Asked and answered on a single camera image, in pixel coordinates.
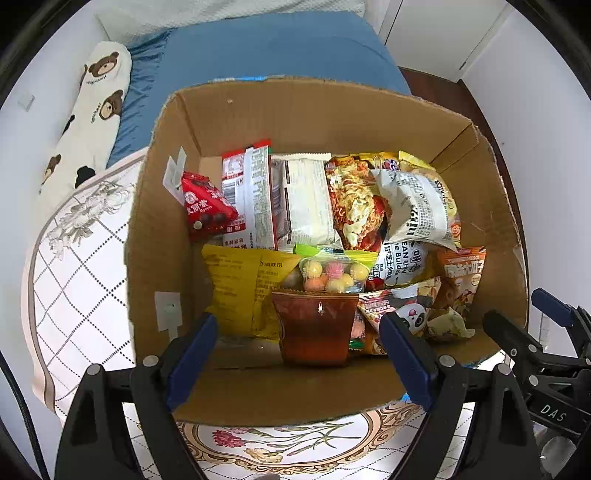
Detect pale green small packet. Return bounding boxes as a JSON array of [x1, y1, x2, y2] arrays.
[[427, 308, 476, 342]]

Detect orange snack packet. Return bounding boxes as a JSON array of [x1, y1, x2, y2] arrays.
[[434, 246, 487, 319]]

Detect panda biscuit packet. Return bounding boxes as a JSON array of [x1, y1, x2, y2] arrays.
[[358, 276, 442, 356]]

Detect white grey snack packet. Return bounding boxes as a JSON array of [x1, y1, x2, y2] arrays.
[[372, 169, 462, 251]]

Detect colourful candy balls bag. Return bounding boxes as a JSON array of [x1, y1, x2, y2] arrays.
[[294, 244, 378, 294]]

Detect dark red jujube packet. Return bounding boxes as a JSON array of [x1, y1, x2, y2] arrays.
[[271, 290, 359, 368]]

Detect cheese ramen noodle packet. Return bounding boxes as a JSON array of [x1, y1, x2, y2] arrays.
[[323, 154, 431, 289]]

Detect yellow chips packet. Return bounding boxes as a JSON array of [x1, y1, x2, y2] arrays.
[[201, 244, 301, 341]]

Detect yellow cracker packet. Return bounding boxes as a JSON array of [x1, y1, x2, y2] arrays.
[[396, 151, 462, 251]]

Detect white wafer packet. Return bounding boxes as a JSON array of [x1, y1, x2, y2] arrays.
[[270, 153, 342, 252]]

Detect bright red snack packet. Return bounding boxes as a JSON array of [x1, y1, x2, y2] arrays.
[[181, 171, 238, 242]]

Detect red white snack packet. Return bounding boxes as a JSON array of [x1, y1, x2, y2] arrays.
[[221, 140, 276, 250]]

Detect cardboard milk box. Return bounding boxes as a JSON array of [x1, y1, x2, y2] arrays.
[[125, 79, 529, 427]]

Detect bear print long pillow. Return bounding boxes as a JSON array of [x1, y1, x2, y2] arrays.
[[36, 41, 132, 223]]

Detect white door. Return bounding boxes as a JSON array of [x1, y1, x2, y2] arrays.
[[380, 0, 511, 81]]

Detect blue bed sheet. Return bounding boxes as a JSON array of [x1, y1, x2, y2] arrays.
[[107, 11, 411, 166]]

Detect white dotted pillow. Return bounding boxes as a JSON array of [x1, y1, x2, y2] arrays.
[[95, 0, 366, 45]]

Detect black cable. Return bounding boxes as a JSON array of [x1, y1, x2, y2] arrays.
[[0, 352, 52, 480]]

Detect wall socket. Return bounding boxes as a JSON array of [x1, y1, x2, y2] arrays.
[[18, 91, 35, 112]]

